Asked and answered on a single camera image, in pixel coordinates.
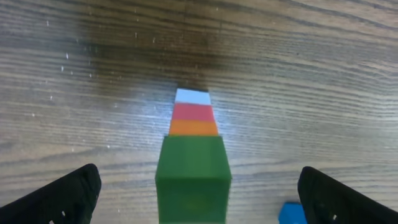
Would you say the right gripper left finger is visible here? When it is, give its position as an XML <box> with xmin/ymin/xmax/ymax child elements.
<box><xmin>0</xmin><ymin>163</ymin><xmax>103</xmax><ymax>224</ymax></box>

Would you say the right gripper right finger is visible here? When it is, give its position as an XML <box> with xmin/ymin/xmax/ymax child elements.
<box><xmin>297</xmin><ymin>166</ymin><xmax>398</xmax><ymax>224</ymax></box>

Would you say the blue cube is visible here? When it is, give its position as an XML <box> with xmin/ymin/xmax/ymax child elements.
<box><xmin>277</xmin><ymin>202</ymin><xmax>308</xmax><ymax>224</ymax></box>

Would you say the green cube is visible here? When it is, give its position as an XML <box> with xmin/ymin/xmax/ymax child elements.
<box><xmin>154</xmin><ymin>134</ymin><xmax>233</xmax><ymax>224</ymax></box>

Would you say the orange cube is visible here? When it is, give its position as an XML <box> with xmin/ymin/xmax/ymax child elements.
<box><xmin>168</xmin><ymin>119</ymin><xmax>220</xmax><ymax>137</ymax></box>

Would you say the red cube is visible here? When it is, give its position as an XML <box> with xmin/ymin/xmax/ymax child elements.
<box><xmin>171</xmin><ymin>103</ymin><xmax>216</xmax><ymax>123</ymax></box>

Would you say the white cube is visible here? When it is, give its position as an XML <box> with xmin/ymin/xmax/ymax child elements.
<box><xmin>174</xmin><ymin>88</ymin><xmax>213</xmax><ymax>106</ymax></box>

